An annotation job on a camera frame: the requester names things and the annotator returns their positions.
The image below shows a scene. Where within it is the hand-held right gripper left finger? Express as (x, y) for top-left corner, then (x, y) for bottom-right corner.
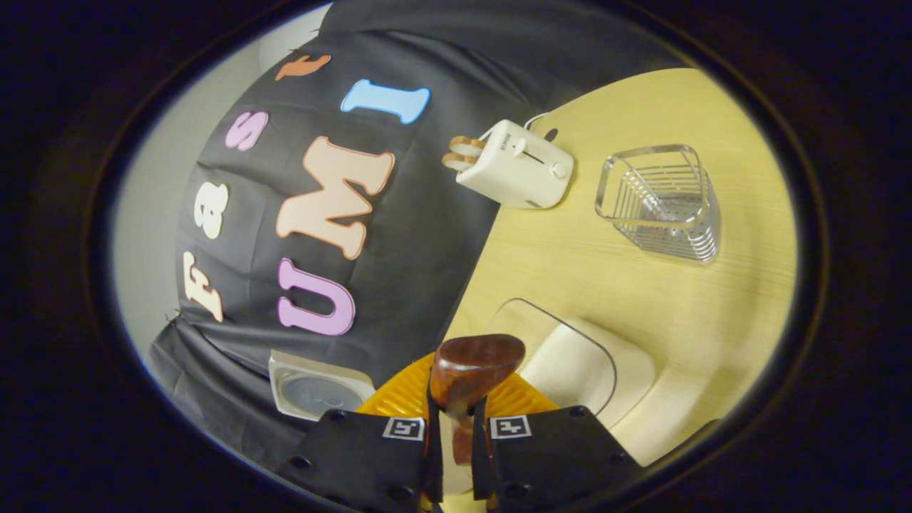
(274, 351), (444, 513)

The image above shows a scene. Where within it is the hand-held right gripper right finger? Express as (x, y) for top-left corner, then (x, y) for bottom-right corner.
(470, 370), (646, 513)

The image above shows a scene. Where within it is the white rice cooker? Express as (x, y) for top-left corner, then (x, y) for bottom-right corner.
(268, 349), (376, 421)

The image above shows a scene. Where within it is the brown wooden spoon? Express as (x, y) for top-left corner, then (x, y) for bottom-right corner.
(429, 333), (527, 467)

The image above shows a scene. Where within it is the metal wire chopstick holder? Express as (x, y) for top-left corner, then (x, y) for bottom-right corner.
(595, 144), (720, 264)

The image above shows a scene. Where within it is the clear glass dish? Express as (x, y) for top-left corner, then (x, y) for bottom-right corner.
(487, 298), (658, 450)

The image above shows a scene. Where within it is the black backdrop cloth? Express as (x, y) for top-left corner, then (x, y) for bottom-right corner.
(142, 0), (685, 475)

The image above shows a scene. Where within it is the white toaster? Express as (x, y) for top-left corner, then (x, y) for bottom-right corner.
(456, 119), (575, 209)

